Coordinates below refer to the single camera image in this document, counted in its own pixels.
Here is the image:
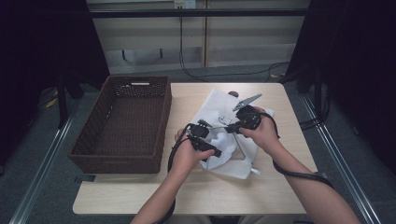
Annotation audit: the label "person's right hand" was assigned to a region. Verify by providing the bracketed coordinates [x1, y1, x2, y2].
[238, 106, 279, 153]

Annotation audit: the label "yellow floor tape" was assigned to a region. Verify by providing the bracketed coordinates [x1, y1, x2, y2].
[45, 90, 60, 109]

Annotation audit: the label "black metal stand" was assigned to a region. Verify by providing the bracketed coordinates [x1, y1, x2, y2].
[313, 69, 323, 120]
[55, 71, 68, 129]

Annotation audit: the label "person's left hand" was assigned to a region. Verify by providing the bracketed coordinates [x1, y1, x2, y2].
[170, 129, 216, 175]

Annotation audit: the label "black hanging power cable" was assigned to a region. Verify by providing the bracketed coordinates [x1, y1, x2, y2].
[178, 7, 291, 82]

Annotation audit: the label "white wall socket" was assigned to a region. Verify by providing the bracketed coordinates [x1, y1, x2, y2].
[173, 0, 197, 9]

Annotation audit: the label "brown wicker basket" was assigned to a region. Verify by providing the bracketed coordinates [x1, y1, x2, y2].
[68, 75, 173, 175]

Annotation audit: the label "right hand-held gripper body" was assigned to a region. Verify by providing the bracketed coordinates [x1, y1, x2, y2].
[232, 92, 263, 131]

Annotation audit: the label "dark curtain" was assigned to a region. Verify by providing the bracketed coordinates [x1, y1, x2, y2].
[0, 0, 110, 175]
[279, 0, 396, 175]

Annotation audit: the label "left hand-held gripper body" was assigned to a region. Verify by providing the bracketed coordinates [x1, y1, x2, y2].
[187, 119, 216, 151]

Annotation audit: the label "white mesh laundry bag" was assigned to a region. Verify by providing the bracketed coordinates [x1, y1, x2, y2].
[190, 88, 276, 180]

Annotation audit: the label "dark floor tape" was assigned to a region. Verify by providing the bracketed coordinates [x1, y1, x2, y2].
[73, 175, 97, 184]

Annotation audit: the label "black floor cables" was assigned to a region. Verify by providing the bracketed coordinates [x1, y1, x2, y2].
[300, 90, 331, 130]

